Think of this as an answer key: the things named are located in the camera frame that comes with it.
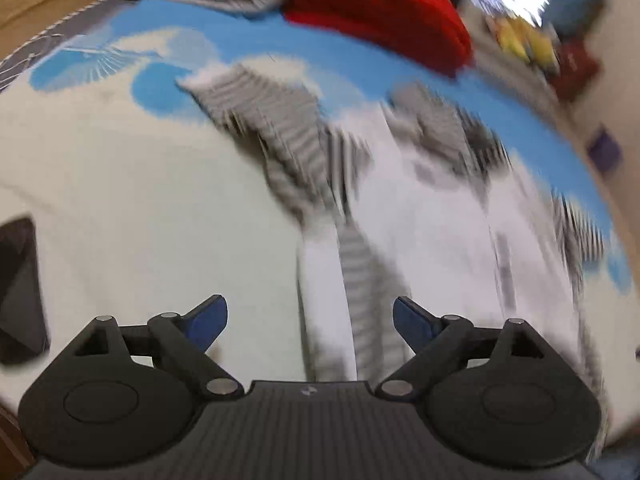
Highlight purple box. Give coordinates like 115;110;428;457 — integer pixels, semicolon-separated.
587;127;623;174

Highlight black object at bedside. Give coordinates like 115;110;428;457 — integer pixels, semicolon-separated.
0;216;50;367

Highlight blue white patterned bedspread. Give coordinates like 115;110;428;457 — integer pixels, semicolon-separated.
1;0;639;438

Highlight red knitted blanket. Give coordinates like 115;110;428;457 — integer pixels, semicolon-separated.
283;0;473;77

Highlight black white striped garment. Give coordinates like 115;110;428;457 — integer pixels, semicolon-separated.
181;64;606;403

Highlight dark red cushion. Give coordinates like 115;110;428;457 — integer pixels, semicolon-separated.
548;39;602;103

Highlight yellow plush toys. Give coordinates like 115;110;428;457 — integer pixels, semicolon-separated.
487;15;560;74

